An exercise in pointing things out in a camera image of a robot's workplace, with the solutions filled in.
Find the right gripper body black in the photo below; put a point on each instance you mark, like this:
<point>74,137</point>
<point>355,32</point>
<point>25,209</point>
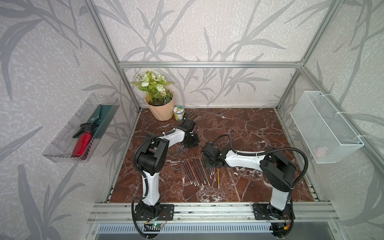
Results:
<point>209,164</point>

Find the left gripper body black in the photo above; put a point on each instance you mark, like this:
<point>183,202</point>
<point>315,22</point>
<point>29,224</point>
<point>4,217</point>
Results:
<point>193,141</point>

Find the teal capped pencil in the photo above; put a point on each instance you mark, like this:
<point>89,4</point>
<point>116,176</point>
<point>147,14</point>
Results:
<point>204,172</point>

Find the black capped pencil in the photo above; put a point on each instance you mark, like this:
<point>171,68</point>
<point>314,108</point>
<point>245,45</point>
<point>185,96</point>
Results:
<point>198,172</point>

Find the red capped pencil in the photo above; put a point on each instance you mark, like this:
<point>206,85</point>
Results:
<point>193,171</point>

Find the dark blue pencil thin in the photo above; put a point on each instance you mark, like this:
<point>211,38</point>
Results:
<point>187,173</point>

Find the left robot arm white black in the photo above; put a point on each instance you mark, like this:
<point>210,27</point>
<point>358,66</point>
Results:
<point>150,157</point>

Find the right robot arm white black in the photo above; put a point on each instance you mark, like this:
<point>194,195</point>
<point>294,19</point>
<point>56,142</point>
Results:
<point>279,170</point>

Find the yellow pencil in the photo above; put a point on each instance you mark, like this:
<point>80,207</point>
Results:
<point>218,178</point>

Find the brown drain grate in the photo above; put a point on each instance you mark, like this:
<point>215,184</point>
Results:
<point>192,115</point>

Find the small tin can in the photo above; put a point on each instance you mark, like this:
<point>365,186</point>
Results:
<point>179,112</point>

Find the terracotta flower pot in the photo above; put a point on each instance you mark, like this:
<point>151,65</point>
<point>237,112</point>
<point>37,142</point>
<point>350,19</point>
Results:
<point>162,113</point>

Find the green plant white flowers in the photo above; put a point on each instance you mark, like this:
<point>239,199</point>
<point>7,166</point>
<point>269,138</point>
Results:
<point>155,87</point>

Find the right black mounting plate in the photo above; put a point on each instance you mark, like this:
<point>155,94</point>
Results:
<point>268,212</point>

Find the black mounting plate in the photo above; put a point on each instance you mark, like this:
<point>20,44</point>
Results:
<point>268,212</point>
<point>162,211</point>

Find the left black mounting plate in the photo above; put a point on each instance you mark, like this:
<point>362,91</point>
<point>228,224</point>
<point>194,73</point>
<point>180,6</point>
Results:
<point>162,211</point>

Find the green circuit board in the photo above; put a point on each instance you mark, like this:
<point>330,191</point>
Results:
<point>154,226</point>

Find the red spray bottle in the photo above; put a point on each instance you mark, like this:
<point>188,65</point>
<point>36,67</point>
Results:
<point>82,147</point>

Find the pink object in basket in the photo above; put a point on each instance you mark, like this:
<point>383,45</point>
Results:
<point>321,152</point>

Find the clear plastic wall tray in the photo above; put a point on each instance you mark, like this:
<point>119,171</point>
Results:
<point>61,148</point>

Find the white wire mesh basket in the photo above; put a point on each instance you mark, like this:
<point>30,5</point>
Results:
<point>322,125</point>

